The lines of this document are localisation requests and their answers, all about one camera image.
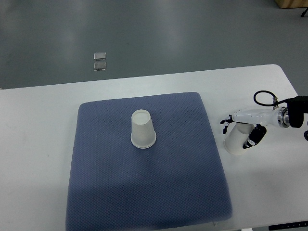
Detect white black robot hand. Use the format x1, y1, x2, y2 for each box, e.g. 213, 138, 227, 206
220, 107, 290, 149

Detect white paper cup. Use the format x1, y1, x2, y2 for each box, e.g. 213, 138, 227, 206
130, 109, 156, 149
224, 123, 254, 155

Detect black tripod leg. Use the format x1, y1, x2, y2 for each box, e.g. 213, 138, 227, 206
300, 8, 308, 17

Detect black table control panel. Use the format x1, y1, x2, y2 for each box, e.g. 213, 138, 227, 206
268, 221, 308, 231

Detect wooden furniture corner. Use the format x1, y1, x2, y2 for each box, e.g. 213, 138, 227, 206
275, 0, 308, 9

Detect blue mesh cushion mat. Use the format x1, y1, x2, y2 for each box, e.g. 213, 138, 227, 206
66, 92, 232, 231

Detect white paper cup on mat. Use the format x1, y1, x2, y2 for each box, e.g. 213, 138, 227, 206
130, 109, 156, 149

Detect upper metal floor plate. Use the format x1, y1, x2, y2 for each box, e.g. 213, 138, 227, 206
93, 51, 106, 61

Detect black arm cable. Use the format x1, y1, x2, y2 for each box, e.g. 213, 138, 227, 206
253, 90, 293, 107

